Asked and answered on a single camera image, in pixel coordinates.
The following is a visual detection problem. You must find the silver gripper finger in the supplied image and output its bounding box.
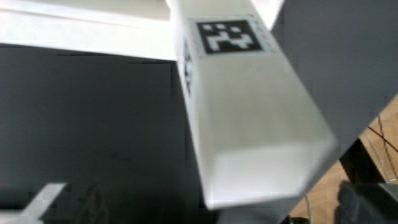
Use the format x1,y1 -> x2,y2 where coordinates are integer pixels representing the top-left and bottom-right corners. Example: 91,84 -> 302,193
0,183 -> 68,224

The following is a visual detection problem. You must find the white desk leg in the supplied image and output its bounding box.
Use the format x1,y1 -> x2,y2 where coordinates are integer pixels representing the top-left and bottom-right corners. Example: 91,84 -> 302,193
167,0 -> 338,209

